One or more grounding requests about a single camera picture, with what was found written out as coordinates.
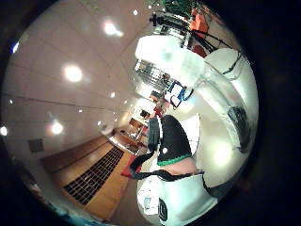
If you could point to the red mat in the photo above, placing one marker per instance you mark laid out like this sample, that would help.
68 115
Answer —
128 170

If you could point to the black tripod with camera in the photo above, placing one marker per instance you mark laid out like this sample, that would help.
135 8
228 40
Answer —
158 19

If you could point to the metal shelf rack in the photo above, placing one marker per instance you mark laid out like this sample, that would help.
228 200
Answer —
151 74

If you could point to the green plants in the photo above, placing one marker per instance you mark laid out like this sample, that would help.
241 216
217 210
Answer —
175 4

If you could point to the orange box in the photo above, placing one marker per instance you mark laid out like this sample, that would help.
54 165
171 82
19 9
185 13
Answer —
199 22

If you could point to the black grid panel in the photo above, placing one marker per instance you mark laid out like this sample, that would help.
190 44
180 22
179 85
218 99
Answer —
94 176

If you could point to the red box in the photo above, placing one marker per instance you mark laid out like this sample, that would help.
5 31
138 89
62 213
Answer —
160 109

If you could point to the group of ceiling lamps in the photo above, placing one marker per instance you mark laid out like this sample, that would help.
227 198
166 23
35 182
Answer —
72 73

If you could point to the blue frame stand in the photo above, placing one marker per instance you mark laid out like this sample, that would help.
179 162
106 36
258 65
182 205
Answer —
178 91

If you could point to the white paper sheet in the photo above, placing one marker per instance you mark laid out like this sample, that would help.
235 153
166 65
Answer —
193 132

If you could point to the grey square vent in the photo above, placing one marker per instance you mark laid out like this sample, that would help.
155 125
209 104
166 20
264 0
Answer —
35 145

